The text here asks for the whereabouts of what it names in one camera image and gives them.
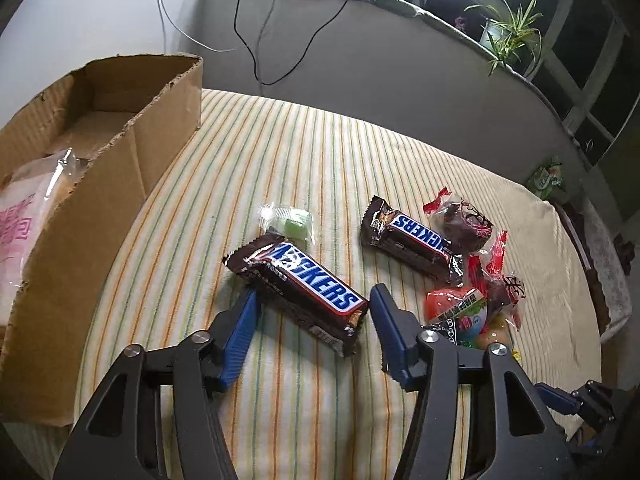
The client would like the black cable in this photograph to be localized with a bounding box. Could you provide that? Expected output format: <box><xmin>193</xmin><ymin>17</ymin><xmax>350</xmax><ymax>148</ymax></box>
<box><xmin>234</xmin><ymin>0</ymin><xmax>373</xmax><ymax>86</ymax></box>

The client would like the brown cardboard box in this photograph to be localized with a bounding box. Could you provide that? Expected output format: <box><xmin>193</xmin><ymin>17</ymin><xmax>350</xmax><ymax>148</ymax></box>
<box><xmin>0</xmin><ymin>54</ymin><xmax>204</xmax><ymax>426</ymax></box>

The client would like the small brown chocolate bar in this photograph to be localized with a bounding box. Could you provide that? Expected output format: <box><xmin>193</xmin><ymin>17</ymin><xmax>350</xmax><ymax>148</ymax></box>
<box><xmin>360</xmin><ymin>196</ymin><xmax>466</xmax><ymax>286</ymax></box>

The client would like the long white cable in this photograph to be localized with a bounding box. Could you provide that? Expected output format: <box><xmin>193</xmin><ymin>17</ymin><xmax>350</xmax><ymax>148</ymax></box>
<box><xmin>155</xmin><ymin>0</ymin><xmax>236</xmax><ymax>53</ymax></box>

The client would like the red dark snack packet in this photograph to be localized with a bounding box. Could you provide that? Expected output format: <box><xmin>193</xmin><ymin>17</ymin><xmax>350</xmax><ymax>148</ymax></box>
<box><xmin>422</xmin><ymin>186</ymin><xmax>495</xmax><ymax>253</ymax></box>
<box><xmin>467</xmin><ymin>230</ymin><xmax>528</xmax><ymax>331</ymax></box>

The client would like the yellow round candy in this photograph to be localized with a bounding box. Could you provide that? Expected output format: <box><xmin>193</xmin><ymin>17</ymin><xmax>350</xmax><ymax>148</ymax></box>
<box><xmin>475</xmin><ymin>317</ymin><xmax>513</xmax><ymax>351</ymax></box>

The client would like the striped blanket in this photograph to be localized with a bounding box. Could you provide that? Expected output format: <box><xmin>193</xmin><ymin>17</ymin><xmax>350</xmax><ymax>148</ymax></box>
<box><xmin>75</xmin><ymin>89</ymin><xmax>603</xmax><ymax>480</ymax></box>

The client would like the pink white plastic packet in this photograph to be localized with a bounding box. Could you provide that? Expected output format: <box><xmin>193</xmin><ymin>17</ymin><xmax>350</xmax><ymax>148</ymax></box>
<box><xmin>0</xmin><ymin>147</ymin><xmax>93</xmax><ymax>328</ymax></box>

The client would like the orange green egg-shaped candy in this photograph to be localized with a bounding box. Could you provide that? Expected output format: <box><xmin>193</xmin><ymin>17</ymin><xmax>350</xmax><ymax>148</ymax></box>
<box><xmin>424</xmin><ymin>285</ymin><xmax>488</xmax><ymax>348</ymax></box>

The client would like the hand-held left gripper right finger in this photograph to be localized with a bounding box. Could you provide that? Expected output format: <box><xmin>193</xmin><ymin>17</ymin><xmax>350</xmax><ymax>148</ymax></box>
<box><xmin>369</xmin><ymin>283</ymin><xmax>576</xmax><ymax>480</ymax></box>

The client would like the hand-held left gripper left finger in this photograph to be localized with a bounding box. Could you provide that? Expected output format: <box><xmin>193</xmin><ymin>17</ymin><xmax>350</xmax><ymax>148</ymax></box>
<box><xmin>52</xmin><ymin>287</ymin><xmax>261</xmax><ymax>480</ymax></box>

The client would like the green candy in clear wrapper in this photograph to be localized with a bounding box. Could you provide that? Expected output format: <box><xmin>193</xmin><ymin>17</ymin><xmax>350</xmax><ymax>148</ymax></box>
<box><xmin>257</xmin><ymin>202</ymin><xmax>317</xmax><ymax>247</ymax></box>

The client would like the green potted plant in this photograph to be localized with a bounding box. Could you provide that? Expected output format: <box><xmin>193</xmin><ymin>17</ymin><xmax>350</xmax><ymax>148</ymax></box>
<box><xmin>465</xmin><ymin>0</ymin><xmax>546</xmax><ymax>76</ymax></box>

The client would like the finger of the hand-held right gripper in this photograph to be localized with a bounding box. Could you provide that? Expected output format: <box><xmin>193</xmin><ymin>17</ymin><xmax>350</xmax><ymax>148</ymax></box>
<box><xmin>534</xmin><ymin>383</ymin><xmax>581</xmax><ymax>415</ymax></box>

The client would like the green snack bag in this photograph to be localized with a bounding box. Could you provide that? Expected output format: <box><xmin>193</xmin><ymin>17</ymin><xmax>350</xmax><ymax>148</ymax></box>
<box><xmin>525</xmin><ymin>156</ymin><xmax>568</xmax><ymax>198</ymax></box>

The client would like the dark green black-label packet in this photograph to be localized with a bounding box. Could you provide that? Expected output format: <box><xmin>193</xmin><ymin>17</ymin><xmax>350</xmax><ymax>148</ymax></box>
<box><xmin>421</xmin><ymin>322</ymin><xmax>481</xmax><ymax>351</ymax></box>

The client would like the large brown chocolate bar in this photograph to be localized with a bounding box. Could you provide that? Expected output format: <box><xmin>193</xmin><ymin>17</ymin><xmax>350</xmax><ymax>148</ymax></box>
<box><xmin>221</xmin><ymin>232</ymin><xmax>371</xmax><ymax>358</ymax></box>

